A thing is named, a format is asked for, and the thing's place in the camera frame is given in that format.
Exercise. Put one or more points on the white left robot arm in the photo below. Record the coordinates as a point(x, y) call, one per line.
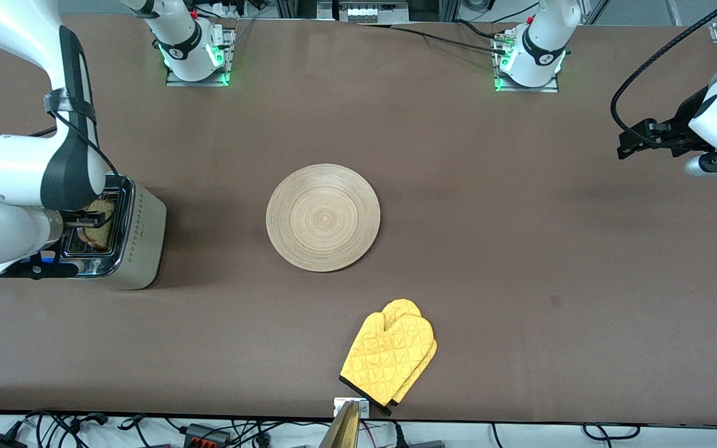
point(542, 43)

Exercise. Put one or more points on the metal base plate of left arm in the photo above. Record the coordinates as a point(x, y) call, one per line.
point(548, 88)

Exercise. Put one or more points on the round wooden plate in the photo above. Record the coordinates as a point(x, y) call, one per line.
point(340, 218)

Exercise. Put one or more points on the black power adapter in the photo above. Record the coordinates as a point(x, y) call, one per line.
point(0, 443)

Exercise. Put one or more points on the white power strip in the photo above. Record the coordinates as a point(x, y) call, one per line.
point(365, 12)

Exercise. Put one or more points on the red and black connector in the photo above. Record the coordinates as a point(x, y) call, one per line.
point(206, 435)

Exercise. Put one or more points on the white metal bracket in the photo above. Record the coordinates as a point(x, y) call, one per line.
point(337, 406)

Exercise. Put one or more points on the gold camera stand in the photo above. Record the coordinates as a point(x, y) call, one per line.
point(343, 432)

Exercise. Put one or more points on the chrome and cream toaster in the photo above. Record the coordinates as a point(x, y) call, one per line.
point(144, 249)

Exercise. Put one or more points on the metal base plate of right arm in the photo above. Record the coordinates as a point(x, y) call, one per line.
point(178, 81)

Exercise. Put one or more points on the brown bread slice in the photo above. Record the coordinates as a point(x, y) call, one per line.
point(102, 235)

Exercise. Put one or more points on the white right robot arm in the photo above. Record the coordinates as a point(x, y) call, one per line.
point(16, 168)

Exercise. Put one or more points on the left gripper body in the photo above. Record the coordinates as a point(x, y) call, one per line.
point(684, 122)

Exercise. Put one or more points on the yellow quilted oven mitt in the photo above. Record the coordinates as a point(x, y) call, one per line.
point(403, 307)
point(383, 354)

